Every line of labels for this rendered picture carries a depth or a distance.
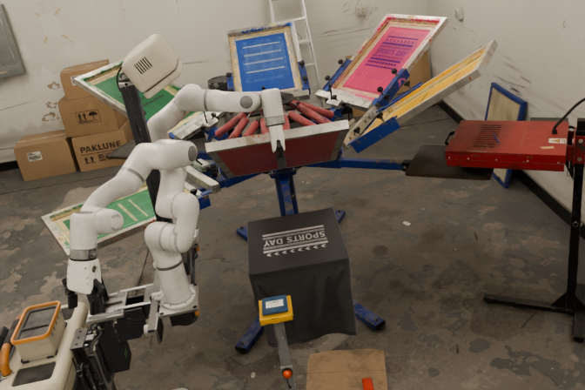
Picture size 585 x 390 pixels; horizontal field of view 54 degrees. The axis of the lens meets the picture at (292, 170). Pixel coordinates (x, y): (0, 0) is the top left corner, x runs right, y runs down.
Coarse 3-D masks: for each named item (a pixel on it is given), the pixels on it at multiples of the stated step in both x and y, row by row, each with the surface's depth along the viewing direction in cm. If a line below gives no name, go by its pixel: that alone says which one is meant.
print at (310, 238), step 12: (300, 228) 280; (312, 228) 278; (264, 240) 274; (276, 240) 272; (288, 240) 271; (300, 240) 269; (312, 240) 268; (324, 240) 266; (264, 252) 264; (276, 252) 262; (288, 252) 261
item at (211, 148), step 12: (288, 132) 231; (300, 132) 231; (312, 132) 231; (324, 132) 231; (216, 144) 230; (228, 144) 230; (240, 144) 230; (252, 144) 230; (264, 144) 233; (336, 144) 261; (216, 156) 241; (336, 156) 296; (228, 168) 277
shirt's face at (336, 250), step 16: (256, 224) 290; (272, 224) 288; (288, 224) 285; (304, 224) 283; (320, 224) 281; (336, 224) 278; (256, 240) 275; (336, 240) 265; (256, 256) 262; (272, 256) 260; (288, 256) 258; (304, 256) 256; (320, 256) 254; (336, 256) 253; (256, 272) 250
